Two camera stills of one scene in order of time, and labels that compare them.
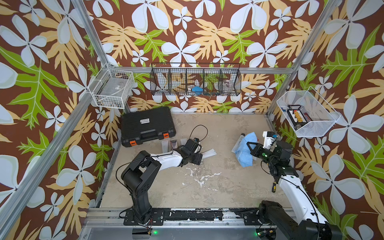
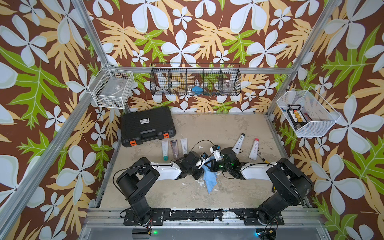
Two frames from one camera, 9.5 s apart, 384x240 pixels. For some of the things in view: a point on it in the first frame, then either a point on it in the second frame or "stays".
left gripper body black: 195,158 -> 196,172
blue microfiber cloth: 243,153 -> 210,178
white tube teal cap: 165,146 stays
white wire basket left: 112,88 stays
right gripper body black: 265,155 -> 220,165
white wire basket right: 309,115 stays
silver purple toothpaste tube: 174,144 stays
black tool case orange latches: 139,127 stays
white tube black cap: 183,141 stays
